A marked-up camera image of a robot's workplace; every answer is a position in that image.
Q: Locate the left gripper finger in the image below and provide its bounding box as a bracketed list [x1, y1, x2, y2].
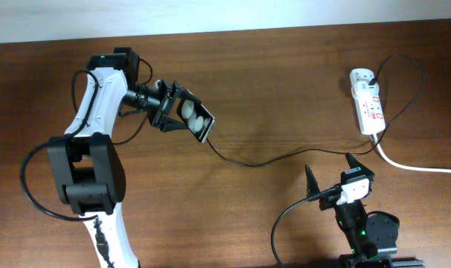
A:
[178, 86, 202, 104]
[159, 115, 188, 133]

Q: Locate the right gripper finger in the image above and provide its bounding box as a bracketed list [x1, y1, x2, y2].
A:
[305, 165, 321, 201]
[345, 153, 369, 173]

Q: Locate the black smartphone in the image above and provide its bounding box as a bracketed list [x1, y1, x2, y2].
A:
[176, 100, 215, 143]

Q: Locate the black charging cable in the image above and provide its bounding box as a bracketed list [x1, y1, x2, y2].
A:
[205, 54, 426, 168]

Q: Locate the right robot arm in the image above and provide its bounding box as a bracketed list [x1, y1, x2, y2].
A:
[305, 153, 424, 268]

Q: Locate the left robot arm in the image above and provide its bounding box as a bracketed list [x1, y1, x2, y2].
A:
[47, 48, 215, 267]

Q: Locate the white USB charger adapter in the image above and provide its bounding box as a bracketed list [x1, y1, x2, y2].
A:
[351, 80, 380, 100]

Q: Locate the white power strip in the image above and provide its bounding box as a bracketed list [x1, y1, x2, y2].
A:
[350, 68, 386, 135]

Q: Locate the white power strip cord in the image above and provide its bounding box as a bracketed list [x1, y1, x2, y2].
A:
[370, 133, 451, 175]

